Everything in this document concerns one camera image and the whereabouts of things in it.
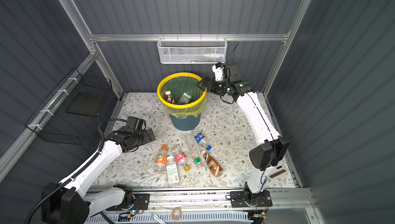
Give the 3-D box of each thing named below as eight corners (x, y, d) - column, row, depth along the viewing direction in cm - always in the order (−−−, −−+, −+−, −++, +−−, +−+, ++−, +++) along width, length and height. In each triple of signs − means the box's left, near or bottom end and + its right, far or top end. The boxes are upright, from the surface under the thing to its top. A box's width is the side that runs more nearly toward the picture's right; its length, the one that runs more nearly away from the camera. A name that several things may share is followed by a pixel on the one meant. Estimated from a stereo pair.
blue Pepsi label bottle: (193, 139, 96) (193, 136, 93) (198, 134, 98) (198, 131, 95) (208, 151, 91) (209, 148, 87) (213, 146, 93) (214, 142, 90)
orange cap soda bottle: (155, 173, 84) (153, 170, 80) (160, 146, 94) (158, 142, 90) (165, 173, 84) (163, 170, 80) (169, 146, 94) (168, 142, 90)
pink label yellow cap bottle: (175, 161, 88) (173, 157, 84) (182, 154, 91) (181, 150, 86) (187, 173, 84) (186, 169, 79) (194, 165, 87) (193, 161, 82)
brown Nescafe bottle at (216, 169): (216, 179, 82) (217, 176, 77) (200, 156, 90) (199, 152, 86) (223, 174, 83) (224, 170, 79) (206, 151, 92) (206, 147, 87)
